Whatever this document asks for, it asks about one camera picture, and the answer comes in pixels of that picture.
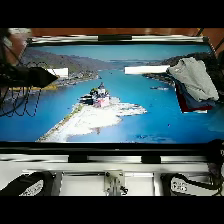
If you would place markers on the grey T-shirt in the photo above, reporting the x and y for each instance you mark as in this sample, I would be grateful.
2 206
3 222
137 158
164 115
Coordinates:
195 78

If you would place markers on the red garment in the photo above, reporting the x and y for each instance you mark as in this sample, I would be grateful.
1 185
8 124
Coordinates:
184 106

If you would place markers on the blue garment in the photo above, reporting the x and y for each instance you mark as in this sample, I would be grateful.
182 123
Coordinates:
191 101

